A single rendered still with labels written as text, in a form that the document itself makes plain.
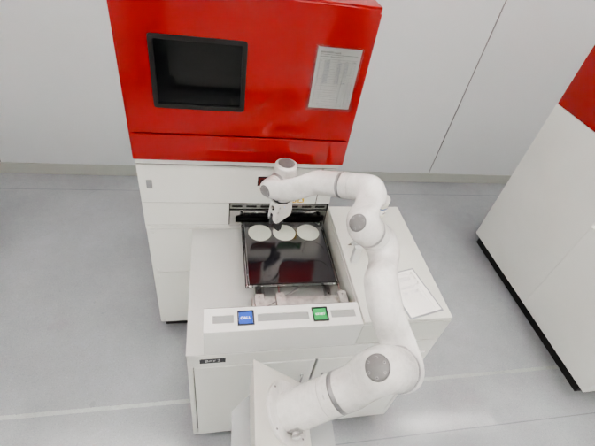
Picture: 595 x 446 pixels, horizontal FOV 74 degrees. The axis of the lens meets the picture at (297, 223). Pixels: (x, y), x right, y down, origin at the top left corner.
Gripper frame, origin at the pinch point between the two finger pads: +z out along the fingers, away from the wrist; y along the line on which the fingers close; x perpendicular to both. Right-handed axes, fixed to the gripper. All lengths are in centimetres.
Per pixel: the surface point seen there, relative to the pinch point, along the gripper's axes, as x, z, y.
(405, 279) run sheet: -54, 1, 16
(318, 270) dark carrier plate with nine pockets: -24.1, 8.0, -0.2
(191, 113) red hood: 29, -44, -19
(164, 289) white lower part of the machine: 45, 60, -29
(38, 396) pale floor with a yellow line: 58, 98, -97
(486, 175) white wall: -33, 88, 285
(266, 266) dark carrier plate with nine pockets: -8.2, 8.0, -14.5
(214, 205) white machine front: 27.8, 1.9, -10.0
